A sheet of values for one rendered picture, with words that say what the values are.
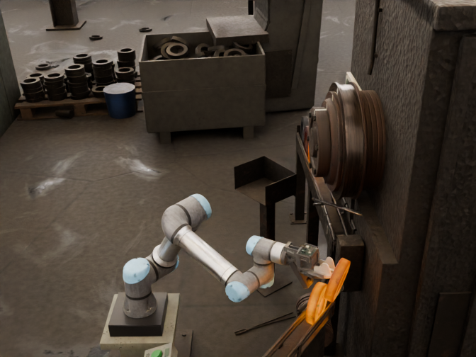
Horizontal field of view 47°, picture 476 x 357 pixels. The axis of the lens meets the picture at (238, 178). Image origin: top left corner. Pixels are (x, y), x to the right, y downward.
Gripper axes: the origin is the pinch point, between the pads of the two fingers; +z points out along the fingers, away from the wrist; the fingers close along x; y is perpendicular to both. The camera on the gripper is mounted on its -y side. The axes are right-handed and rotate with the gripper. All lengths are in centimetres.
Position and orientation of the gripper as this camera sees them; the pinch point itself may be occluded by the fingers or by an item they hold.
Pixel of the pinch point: (337, 275)
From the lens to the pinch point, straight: 195.1
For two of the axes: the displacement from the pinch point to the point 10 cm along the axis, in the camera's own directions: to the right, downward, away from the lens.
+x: 5.6, -4.4, 7.0
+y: -1.0, -8.8, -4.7
